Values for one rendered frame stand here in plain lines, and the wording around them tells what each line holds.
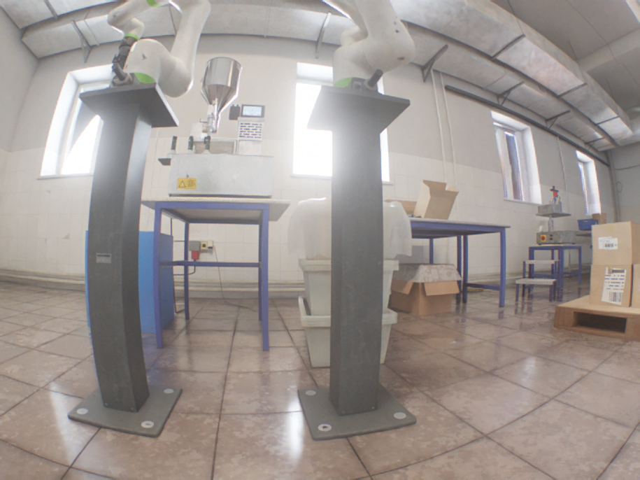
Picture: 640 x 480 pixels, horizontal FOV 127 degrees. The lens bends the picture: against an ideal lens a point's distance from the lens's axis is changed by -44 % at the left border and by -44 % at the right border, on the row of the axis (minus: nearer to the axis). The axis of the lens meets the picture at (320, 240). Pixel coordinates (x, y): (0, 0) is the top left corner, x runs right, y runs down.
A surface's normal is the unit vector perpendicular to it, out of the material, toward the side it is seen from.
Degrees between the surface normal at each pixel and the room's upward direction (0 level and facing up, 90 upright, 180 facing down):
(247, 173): 90
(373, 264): 90
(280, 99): 90
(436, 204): 125
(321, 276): 96
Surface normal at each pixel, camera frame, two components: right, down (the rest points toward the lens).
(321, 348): 0.10, 0.05
